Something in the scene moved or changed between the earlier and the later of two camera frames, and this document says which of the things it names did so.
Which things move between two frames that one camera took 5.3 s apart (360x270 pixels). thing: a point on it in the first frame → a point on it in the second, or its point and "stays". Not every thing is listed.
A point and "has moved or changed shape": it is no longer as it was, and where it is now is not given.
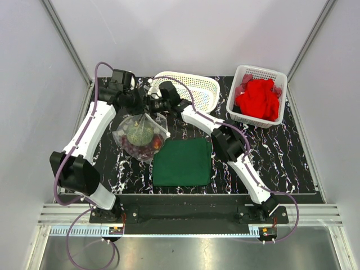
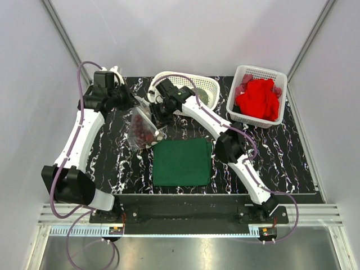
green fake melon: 140,135 → 201,94
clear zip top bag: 141,135 has moved or changed shape
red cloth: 259,100 stays
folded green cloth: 183,162 stays
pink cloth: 246,78 stays
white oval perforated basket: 203,95 stays
